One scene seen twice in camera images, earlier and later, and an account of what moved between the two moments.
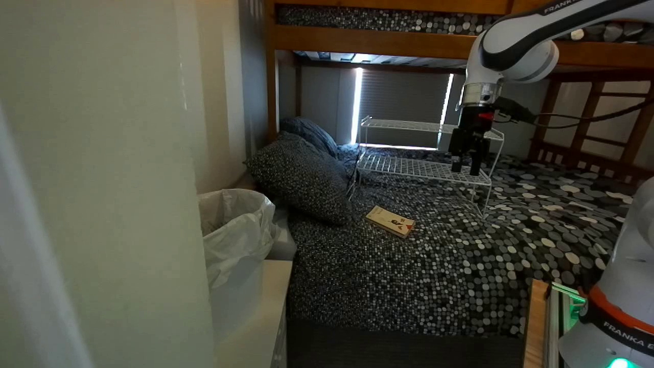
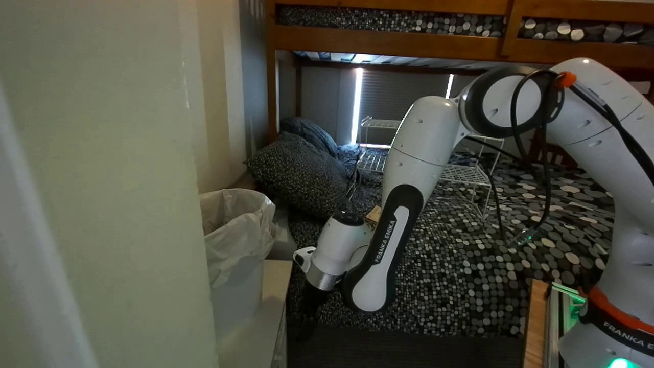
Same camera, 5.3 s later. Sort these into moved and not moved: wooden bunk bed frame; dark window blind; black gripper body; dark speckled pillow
Moved: black gripper body
Not moved: wooden bunk bed frame; dark speckled pillow; dark window blind
